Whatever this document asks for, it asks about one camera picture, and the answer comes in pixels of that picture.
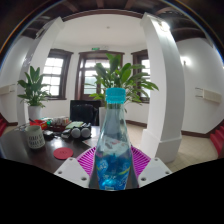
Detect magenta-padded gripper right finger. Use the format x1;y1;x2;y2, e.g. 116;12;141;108
128;145;173;190

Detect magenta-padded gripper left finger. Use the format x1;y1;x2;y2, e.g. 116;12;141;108
53;145;98;190

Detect clear blue-labelled drink bottle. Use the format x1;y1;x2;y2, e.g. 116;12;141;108
89;87;138;192

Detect flat round red coaster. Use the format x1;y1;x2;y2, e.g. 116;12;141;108
53;146;74;160

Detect green notepad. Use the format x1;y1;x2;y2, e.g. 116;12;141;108
64;121;84;130

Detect white patterned mug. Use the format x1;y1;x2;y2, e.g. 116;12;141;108
25;124;46;150

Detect red plastic basket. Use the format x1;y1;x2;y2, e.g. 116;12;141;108
29;119;48;130

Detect black chair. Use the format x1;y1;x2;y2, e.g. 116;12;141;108
69;99;102;127

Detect small potted green plant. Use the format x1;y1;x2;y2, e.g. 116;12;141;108
17;65;53;122

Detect red carpeted stairs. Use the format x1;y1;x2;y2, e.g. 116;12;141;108
0;114;8;136
209;124;224;158

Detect dark wooden glazed door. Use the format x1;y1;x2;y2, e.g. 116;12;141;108
74;49;125;101

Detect large potted green plant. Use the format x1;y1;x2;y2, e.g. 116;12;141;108
88;53;160;127

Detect dark-framed window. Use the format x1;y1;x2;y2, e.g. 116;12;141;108
130;49;151;104
41;48;74;100

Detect white wall radiator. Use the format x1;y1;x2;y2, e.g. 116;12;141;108
0;83;17;96
194;87;223;104

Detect glowing wall lamp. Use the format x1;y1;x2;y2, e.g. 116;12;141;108
179;55;192;67

